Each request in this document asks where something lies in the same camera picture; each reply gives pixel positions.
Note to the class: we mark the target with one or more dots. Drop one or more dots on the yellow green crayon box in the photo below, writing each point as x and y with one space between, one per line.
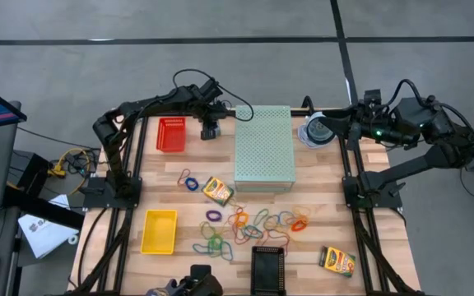
217 191
337 262

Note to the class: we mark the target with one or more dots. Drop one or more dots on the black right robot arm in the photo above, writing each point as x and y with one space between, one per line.
418 162

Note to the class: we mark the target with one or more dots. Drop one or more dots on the yellow rubber band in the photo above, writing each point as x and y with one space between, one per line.
272 228
303 209

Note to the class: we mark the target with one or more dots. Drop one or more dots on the green perforated metal riser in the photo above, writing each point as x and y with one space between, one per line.
263 148

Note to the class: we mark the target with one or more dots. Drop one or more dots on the white printed paper sheet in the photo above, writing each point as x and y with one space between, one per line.
43 234

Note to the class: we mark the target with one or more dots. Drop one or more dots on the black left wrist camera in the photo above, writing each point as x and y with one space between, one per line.
211 88

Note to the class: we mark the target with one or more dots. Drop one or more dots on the orange coil wrist band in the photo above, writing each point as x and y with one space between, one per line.
237 220

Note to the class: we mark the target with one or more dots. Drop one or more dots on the white tape roll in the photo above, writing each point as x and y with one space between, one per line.
73 237

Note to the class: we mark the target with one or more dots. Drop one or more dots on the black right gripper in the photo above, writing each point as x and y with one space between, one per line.
362 121

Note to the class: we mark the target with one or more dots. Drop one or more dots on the green coil wrist band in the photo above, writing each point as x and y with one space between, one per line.
214 244

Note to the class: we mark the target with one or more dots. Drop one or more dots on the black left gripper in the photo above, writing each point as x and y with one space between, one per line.
214 110

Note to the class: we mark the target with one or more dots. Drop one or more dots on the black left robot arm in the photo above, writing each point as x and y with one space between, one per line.
107 131

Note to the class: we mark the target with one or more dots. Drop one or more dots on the red plastic basket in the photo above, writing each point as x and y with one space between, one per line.
171 135

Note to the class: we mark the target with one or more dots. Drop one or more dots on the disc spindle with clear cover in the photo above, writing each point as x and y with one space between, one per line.
311 132

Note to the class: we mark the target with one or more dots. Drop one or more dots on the yellow plastic bin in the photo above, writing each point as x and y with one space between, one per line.
159 232

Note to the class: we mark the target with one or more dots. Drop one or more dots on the black slotted plastic basket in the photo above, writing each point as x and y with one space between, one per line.
268 271

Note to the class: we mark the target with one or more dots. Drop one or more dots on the black electronics box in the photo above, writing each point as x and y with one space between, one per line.
31 168

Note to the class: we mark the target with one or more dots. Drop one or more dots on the purple coil wrist band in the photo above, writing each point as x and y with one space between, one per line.
208 215

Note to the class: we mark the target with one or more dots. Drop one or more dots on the blue coil wrist band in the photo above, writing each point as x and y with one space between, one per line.
187 183

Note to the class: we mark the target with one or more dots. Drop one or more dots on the thin red rubber band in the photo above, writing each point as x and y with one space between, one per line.
179 177

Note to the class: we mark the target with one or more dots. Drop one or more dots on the thin orange rubber band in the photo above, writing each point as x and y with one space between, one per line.
237 204

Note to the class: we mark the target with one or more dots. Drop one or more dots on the black desk leg bar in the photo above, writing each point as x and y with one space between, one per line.
43 207

